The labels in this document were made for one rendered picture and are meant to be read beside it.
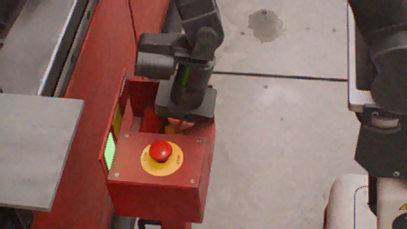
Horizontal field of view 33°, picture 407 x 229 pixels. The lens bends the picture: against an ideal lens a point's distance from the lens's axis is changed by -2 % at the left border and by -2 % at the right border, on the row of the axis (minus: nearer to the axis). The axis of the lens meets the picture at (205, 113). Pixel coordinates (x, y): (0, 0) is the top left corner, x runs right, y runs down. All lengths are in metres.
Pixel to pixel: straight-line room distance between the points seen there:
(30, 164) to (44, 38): 0.39
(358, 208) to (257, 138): 0.56
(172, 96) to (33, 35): 0.29
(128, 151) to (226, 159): 0.95
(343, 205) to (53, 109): 0.93
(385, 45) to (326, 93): 1.66
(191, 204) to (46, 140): 0.33
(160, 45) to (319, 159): 1.12
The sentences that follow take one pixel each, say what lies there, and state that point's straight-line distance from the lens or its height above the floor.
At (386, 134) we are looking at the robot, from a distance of 0.95.
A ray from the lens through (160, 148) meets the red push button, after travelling 1.15.
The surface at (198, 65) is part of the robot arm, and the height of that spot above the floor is 0.93.
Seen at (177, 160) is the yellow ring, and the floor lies 0.78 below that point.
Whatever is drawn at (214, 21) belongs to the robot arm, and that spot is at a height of 1.01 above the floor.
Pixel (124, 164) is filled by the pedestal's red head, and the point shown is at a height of 0.78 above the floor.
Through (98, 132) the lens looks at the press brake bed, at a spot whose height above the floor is 0.54.
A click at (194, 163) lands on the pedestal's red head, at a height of 0.78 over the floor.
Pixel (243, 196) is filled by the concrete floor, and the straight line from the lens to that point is 2.05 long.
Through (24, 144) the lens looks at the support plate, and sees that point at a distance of 0.96.
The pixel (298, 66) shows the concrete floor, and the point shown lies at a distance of 2.36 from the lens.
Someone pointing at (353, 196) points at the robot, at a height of 0.28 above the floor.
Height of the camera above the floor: 1.73
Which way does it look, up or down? 51 degrees down
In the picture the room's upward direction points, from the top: 5 degrees counter-clockwise
